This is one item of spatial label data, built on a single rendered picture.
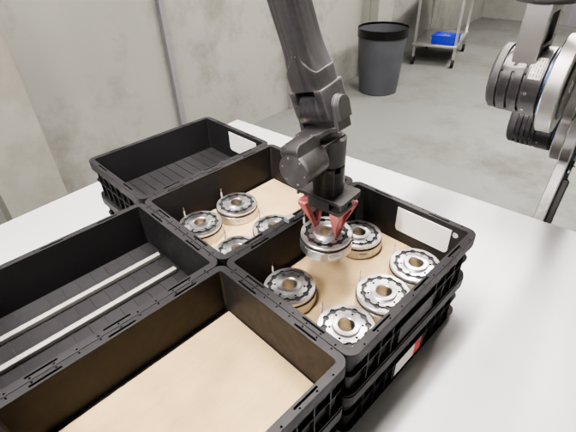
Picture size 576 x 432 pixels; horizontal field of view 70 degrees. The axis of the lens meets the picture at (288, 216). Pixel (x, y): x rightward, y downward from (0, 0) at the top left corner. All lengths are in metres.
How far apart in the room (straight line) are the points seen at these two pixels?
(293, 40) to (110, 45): 2.23
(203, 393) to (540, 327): 0.72
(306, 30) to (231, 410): 0.58
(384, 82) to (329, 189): 3.57
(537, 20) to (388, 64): 3.24
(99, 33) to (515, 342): 2.51
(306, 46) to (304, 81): 0.05
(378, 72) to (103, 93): 2.50
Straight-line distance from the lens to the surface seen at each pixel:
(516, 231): 1.33
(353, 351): 0.63
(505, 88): 1.04
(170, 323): 0.75
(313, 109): 0.67
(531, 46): 1.02
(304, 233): 0.81
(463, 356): 0.96
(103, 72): 2.81
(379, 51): 4.15
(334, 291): 0.84
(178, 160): 1.36
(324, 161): 0.66
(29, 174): 2.56
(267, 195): 1.12
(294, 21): 0.64
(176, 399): 0.73
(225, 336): 0.78
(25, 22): 2.62
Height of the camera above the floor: 1.44
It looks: 36 degrees down
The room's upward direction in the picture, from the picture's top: 2 degrees counter-clockwise
